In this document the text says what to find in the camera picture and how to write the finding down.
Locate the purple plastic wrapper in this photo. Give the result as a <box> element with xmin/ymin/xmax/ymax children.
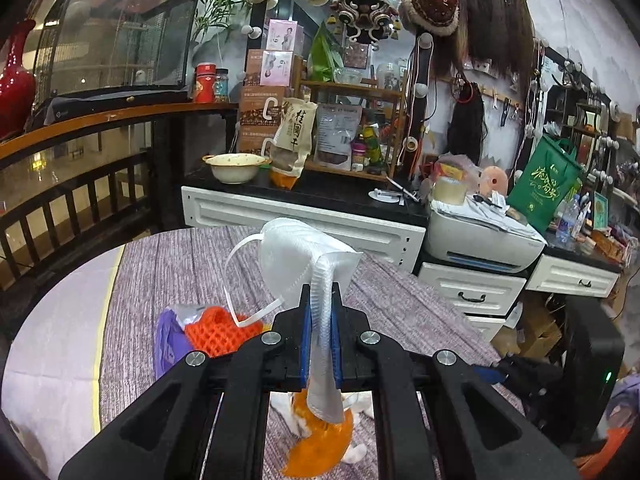
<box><xmin>153</xmin><ymin>309</ymin><xmax>193</xmax><ymax>379</ymax></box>

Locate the orange foam fruit net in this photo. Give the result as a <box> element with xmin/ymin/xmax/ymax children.
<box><xmin>184</xmin><ymin>307</ymin><xmax>264</xmax><ymax>358</ymax></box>

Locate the orange fruit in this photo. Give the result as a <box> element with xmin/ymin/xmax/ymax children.
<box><xmin>282</xmin><ymin>389</ymin><xmax>354</xmax><ymax>478</ymax></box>

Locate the glass display case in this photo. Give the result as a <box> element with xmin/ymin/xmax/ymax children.
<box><xmin>34</xmin><ymin>0</ymin><xmax>198</xmax><ymax>105</ymax></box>

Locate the cream enamel bowl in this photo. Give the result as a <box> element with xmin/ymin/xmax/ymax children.
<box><xmin>202</xmin><ymin>153</ymin><xmax>271</xmax><ymax>185</ymax></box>

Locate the plastic water bottle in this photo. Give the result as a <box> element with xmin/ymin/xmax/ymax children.
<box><xmin>555</xmin><ymin>194</ymin><xmax>580</xmax><ymax>244</ymax></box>

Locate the beige paper snack bag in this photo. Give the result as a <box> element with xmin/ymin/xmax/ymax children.
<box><xmin>269</xmin><ymin>98</ymin><xmax>317</xmax><ymax>188</ymax></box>

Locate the white printer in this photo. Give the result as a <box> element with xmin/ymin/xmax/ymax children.
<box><xmin>424</xmin><ymin>197</ymin><xmax>547</xmax><ymax>274</ymax></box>

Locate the red fur-trimmed hat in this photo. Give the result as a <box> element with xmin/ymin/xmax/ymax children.
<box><xmin>398</xmin><ymin>0</ymin><xmax>460</xmax><ymax>37</ymax></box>

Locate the white face mask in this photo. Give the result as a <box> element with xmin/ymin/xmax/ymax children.
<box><xmin>222</xmin><ymin>218</ymin><xmax>362</xmax><ymax>424</ymax></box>

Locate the grey foil snack pouch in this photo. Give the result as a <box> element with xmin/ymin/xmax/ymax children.
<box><xmin>314</xmin><ymin>104</ymin><xmax>362</xmax><ymax>171</ymax></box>

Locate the wooden railing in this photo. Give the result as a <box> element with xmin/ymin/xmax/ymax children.
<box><xmin>1</xmin><ymin>103</ymin><xmax>238</xmax><ymax>296</ymax></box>

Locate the white cabinet drawer with handle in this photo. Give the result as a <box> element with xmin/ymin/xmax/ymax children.
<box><xmin>418</xmin><ymin>262</ymin><xmax>526</xmax><ymax>316</ymax></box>

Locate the green shopping bag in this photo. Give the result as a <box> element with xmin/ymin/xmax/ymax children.
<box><xmin>506</xmin><ymin>134</ymin><xmax>582</xmax><ymax>234</ymax></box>

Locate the red tin can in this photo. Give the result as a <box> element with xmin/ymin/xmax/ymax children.
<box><xmin>193</xmin><ymin>63</ymin><xmax>217</xmax><ymax>104</ymax></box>

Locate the red ceramic vase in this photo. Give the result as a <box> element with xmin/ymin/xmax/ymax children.
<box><xmin>0</xmin><ymin>18</ymin><xmax>36</xmax><ymax>140</ymax></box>

